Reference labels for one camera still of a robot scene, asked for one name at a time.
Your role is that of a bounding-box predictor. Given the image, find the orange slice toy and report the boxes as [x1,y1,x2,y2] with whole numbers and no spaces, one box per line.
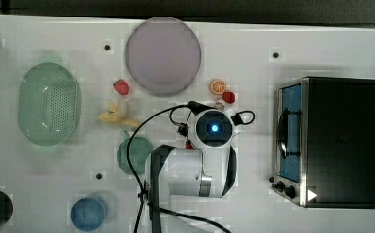
[209,79,226,95]

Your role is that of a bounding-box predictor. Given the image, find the blue cup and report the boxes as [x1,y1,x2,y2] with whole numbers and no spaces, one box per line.
[70,196,108,232]

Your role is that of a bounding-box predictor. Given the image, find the green measuring cup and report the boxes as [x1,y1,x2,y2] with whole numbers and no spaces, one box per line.
[117,131,153,175]

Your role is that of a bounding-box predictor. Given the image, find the silver black toaster oven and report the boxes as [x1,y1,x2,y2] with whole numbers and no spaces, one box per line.
[270,77,375,209]

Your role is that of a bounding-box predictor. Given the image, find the red plush strawberry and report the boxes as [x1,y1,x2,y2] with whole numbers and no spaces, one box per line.
[113,79,130,95]

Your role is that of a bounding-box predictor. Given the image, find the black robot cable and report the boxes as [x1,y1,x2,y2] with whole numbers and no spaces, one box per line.
[126,100,256,233]

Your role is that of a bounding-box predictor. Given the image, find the lilac round plate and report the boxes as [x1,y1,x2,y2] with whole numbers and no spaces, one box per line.
[125,17,202,96]

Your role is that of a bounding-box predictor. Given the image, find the yellow plush banana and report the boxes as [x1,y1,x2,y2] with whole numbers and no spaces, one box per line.
[98,101,139,128]

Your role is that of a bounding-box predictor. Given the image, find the green perforated colander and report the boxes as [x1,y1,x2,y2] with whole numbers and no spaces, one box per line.
[17,56,80,147]

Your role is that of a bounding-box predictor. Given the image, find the small red tomato toy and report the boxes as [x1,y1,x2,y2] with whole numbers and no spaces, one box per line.
[222,91,236,104]

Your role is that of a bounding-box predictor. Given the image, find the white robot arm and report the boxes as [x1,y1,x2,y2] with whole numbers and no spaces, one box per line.
[145,107,245,233]

